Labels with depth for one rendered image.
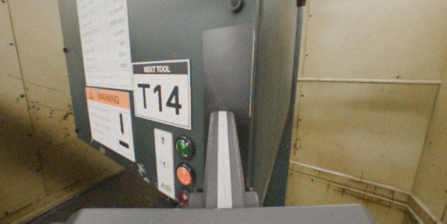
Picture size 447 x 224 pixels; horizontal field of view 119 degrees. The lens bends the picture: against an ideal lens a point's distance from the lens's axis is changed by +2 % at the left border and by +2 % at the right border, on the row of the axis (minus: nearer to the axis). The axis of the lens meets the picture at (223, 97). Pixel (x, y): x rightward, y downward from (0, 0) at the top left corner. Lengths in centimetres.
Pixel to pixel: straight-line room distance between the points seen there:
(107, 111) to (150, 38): 16
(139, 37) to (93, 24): 13
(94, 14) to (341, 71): 116
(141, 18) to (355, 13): 117
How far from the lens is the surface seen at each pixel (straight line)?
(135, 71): 21
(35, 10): 142
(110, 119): 30
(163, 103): 17
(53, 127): 141
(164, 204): 61
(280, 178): 97
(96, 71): 32
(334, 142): 124
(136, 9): 22
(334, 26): 119
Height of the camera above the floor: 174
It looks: 9 degrees down
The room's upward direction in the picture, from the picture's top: 1 degrees clockwise
